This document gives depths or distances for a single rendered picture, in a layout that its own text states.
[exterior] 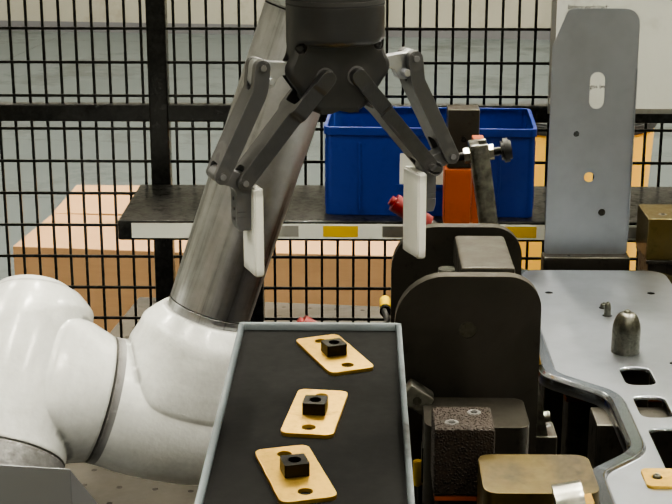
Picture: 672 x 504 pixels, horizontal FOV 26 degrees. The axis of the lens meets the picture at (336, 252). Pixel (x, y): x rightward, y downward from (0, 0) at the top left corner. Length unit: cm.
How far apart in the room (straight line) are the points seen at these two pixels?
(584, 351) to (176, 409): 47
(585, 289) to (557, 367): 29
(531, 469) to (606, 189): 91
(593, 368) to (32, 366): 62
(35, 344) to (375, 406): 68
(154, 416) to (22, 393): 15
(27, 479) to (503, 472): 56
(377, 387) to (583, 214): 96
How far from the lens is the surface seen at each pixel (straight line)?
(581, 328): 175
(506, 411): 129
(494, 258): 135
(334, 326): 124
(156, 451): 171
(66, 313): 171
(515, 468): 118
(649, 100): 231
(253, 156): 110
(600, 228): 205
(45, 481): 154
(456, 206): 204
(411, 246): 117
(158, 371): 169
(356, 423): 105
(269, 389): 111
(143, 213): 214
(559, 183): 203
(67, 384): 168
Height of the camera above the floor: 157
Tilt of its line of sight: 16 degrees down
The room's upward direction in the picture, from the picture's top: straight up
